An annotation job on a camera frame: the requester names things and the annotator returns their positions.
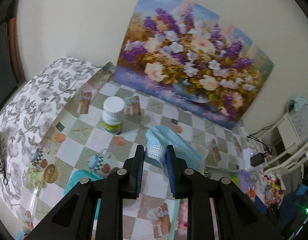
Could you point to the grey floral tablecloth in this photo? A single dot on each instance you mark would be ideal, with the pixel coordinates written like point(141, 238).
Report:
point(29, 114)

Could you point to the white power strip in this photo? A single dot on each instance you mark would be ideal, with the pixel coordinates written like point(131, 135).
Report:
point(247, 154)

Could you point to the white green-label pill bottle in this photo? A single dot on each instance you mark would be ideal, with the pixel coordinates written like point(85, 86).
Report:
point(113, 114)

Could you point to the black power adapter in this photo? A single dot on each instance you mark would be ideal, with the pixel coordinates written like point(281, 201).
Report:
point(257, 159)

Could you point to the white furniture rack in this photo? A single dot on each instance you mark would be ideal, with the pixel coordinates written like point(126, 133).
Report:
point(287, 139)

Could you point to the blue surgical face mask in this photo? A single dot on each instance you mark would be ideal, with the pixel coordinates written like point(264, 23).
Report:
point(157, 140)

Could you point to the floral oil painting canvas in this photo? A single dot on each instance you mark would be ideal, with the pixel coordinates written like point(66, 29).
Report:
point(186, 55)

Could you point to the small green tissue pack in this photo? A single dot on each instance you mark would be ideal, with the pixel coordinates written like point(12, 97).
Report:
point(234, 178)

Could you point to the teal plastic toy case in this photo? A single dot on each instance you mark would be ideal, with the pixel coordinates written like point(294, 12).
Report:
point(83, 194)

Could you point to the pink red plush doll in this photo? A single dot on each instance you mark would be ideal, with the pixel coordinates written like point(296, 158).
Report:
point(182, 217)

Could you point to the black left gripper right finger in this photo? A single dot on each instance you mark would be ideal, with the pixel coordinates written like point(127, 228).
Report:
point(217, 209)

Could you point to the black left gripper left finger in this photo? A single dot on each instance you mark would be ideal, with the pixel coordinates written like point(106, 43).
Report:
point(124, 183)

